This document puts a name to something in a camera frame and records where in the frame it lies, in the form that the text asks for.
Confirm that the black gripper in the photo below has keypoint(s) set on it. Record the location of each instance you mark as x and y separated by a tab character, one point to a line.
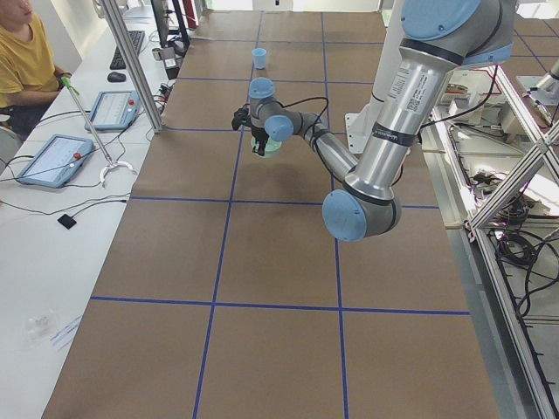
258	136

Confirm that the aluminium frame post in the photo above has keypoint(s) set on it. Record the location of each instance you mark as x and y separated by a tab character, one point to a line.
123	41

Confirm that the near blue teach pendant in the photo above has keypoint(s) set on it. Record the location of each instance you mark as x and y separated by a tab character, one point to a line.
56	162

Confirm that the small black square pad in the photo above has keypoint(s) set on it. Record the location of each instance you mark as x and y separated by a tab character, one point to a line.
67	221

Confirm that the black computer mouse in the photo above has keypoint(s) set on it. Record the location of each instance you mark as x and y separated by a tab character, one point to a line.
116	77

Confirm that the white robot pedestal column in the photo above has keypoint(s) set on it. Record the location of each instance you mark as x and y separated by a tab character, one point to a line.
359	125

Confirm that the light blue plastic cup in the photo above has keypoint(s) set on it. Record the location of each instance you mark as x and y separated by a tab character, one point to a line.
259	58

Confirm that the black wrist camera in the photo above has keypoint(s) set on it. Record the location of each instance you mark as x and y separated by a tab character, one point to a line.
241	118

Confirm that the blue teach pendant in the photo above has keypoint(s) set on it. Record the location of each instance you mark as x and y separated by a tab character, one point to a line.
114	110
56	162

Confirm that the green ceramic bowl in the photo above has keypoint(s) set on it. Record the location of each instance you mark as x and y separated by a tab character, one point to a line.
272	148

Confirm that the far blue teach pendant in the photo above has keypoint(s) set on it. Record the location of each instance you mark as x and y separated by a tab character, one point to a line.
114	110

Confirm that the reacher grabber stick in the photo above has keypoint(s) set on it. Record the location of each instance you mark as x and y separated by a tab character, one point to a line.
111	162

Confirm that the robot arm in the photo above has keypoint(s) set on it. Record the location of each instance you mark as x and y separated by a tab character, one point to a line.
438	37

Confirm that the person in yellow shirt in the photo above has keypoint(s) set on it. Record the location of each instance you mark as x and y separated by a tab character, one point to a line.
30	80

